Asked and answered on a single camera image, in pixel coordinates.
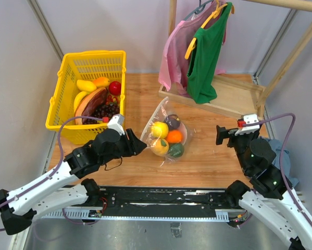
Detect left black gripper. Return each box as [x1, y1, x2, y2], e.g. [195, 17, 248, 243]
[100, 128, 147, 166]

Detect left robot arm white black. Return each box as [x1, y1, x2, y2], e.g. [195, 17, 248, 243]
[0, 129, 147, 235]

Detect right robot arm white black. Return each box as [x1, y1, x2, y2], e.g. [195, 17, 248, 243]
[216, 126, 312, 249]

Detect pink orange peach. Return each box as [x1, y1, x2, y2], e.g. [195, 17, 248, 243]
[151, 138, 169, 156]

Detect blue crumpled cloth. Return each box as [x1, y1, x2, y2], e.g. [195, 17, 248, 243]
[265, 138, 299, 187]

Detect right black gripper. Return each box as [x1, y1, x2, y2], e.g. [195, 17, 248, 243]
[216, 124, 258, 172]

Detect yellow clothes hanger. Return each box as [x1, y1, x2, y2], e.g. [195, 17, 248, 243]
[184, 1, 235, 59]

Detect red apple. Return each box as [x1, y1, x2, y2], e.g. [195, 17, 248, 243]
[108, 81, 121, 96]

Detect clear zip top bag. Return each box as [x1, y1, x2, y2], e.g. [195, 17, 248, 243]
[140, 97, 195, 163]

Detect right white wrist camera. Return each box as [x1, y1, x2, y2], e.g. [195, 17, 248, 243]
[235, 114, 260, 136]

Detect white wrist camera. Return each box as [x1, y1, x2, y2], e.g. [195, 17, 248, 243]
[107, 114, 125, 135]
[235, 114, 260, 136]

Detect yellow banana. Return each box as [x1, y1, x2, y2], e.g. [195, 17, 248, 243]
[73, 91, 89, 112]

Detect orange yellow peach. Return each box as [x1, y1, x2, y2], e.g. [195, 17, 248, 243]
[93, 77, 110, 88]

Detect pink shirt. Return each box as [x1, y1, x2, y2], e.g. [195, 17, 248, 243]
[158, 1, 217, 97]

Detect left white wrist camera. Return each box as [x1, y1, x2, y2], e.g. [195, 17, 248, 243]
[107, 114, 125, 135]

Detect wooden clothes rack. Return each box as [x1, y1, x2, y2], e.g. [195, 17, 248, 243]
[158, 1, 312, 118]

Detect small orange fruit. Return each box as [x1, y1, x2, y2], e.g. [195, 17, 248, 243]
[166, 130, 184, 144]

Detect dark purple grape bunch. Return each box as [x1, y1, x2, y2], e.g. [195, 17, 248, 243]
[89, 103, 120, 119]

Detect yellow lemon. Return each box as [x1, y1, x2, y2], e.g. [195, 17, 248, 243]
[151, 121, 169, 139]

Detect small red cherry tomatoes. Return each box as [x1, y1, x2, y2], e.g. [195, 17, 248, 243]
[106, 95, 120, 105]

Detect green shirt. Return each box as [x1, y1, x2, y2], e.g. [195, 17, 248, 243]
[186, 2, 233, 104]

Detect yellow plastic basket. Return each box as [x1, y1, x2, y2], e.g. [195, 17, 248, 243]
[45, 50, 126, 132]

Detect grey clothes hanger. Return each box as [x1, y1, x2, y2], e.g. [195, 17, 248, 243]
[183, 0, 213, 21]

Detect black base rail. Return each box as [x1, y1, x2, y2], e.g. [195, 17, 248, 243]
[80, 186, 243, 221]

